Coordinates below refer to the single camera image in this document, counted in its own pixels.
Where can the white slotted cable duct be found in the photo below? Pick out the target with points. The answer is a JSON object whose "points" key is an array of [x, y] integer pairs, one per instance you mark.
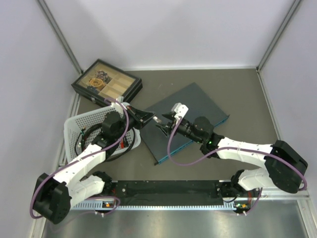
{"points": [[100, 205]]}

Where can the white perforated plastic basket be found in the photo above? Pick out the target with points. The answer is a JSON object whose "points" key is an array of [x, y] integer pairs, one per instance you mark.
{"points": [[73, 126]]}

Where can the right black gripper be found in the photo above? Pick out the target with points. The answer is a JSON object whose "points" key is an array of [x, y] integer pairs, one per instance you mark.
{"points": [[167, 130]]}

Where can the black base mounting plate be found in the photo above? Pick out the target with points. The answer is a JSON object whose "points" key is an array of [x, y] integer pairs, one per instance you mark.
{"points": [[171, 192]]}

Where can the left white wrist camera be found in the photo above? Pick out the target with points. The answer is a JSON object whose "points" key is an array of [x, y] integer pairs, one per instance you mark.
{"points": [[119, 102]]}

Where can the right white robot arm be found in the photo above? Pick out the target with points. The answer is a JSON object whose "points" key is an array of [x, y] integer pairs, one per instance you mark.
{"points": [[278, 164]]}

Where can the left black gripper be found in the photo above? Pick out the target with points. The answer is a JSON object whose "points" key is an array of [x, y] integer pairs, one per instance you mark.
{"points": [[139, 116]]}

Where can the dark blue network switch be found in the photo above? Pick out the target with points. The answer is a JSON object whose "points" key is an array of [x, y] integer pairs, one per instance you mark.
{"points": [[198, 103]]}

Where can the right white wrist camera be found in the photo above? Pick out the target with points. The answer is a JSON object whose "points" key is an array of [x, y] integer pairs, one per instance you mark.
{"points": [[179, 110]]}

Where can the silver SFP transceiver plug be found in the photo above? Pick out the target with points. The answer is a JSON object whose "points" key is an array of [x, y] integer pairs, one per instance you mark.
{"points": [[157, 120]]}

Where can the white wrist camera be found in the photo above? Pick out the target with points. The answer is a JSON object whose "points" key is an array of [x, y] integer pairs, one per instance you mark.
{"points": [[119, 102], [179, 110]]}

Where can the black compartment jewelry box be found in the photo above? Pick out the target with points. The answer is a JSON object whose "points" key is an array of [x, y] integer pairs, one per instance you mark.
{"points": [[103, 80]]}

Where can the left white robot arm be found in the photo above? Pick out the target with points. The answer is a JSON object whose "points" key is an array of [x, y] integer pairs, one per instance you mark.
{"points": [[57, 193]]}

